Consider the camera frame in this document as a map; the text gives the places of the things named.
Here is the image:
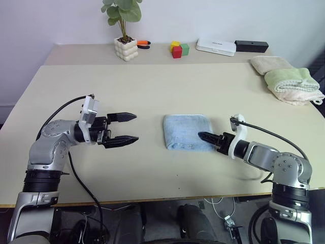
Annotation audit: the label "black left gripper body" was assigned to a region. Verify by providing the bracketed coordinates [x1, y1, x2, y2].
[89, 116, 112, 146]

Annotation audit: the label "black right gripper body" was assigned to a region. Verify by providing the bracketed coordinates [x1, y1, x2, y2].
[215, 132, 234, 155]

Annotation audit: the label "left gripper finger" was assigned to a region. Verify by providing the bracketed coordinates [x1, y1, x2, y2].
[106, 111, 138, 125]
[102, 135, 140, 149]

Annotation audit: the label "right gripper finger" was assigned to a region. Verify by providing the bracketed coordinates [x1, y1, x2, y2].
[198, 134, 217, 149]
[197, 131, 219, 141]

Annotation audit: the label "light blue towel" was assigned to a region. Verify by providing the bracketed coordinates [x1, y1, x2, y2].
[162, 114, 215, 153]

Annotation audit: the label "beige folded towel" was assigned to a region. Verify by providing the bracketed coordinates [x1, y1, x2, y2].
[250, 55, 295, 76]

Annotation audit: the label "green folded towel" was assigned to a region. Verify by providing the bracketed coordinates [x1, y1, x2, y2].
[264, 67, 320, 94]

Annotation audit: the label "green plant in white pot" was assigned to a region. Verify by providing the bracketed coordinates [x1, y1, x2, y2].
[101, 0, 143, 62]

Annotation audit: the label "orange and black pliers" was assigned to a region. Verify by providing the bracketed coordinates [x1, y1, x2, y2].
[136, 40, 152, 50]

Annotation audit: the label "small metal clamp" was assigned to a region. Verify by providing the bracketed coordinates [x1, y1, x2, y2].
[223, 215, 236, 233]

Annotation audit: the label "large dark rounded shape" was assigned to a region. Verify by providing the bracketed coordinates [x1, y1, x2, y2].
[176, 203, 226, 244]

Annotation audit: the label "white flat box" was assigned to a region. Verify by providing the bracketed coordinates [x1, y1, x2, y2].
[196, 38, 237, 57]

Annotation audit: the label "black rectangular box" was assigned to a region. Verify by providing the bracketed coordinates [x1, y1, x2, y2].
[234, 40, 270, 53]

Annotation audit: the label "black chair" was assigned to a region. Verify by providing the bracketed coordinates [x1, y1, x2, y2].
[310, 54, 325, 89]

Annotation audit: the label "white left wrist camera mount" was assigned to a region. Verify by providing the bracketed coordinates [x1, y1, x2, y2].
[77, 94, 101, 146]

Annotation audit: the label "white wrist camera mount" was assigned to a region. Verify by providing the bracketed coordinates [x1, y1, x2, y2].
[77, 94, 101, 146]
[227, 113, 248, 160]

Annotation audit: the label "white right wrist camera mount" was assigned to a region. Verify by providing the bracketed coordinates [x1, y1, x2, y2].
[227, 113, 248, 160]

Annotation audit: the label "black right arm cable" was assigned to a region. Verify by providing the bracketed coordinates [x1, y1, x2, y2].
[230, 118, 309, 184]

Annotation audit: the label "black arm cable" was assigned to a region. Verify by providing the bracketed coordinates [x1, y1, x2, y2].
[230, 118, 309, 184]
[38, 95, 105, 244]

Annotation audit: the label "white thin cable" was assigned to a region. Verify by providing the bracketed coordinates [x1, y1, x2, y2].
[202, 196, 237, 220]

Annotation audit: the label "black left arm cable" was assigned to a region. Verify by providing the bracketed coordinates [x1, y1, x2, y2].
[38, 95, 105, 244]

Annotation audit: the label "black metal bracket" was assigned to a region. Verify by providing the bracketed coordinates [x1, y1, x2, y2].
[229, 226, 246, 244]

